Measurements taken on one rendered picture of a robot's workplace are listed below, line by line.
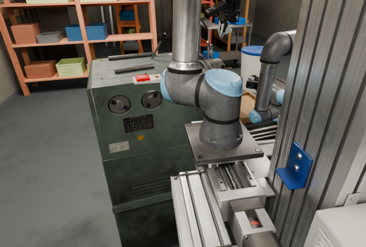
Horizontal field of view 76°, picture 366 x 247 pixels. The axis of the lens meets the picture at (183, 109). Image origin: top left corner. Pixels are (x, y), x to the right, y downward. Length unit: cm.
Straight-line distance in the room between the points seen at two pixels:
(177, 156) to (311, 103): 90
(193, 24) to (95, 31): 364
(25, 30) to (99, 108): 357
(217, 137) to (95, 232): 153
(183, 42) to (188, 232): 53
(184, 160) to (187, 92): 69
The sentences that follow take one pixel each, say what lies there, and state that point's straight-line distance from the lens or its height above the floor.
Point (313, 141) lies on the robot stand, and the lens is 61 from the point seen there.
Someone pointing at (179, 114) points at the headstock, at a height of 106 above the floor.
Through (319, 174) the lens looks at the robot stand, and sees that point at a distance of 62.
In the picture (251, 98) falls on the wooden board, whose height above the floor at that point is 89.
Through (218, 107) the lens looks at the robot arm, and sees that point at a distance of 72.
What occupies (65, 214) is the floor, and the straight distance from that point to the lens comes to 232.
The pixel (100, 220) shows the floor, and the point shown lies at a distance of 217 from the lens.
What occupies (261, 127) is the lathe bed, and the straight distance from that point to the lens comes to 167.
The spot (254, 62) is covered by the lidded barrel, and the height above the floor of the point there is 52.
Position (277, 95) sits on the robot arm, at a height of 109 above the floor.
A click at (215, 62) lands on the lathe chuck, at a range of 141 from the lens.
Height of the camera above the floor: 164
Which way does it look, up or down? 28 degrees down
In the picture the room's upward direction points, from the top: 1 degrees counter-clockwise
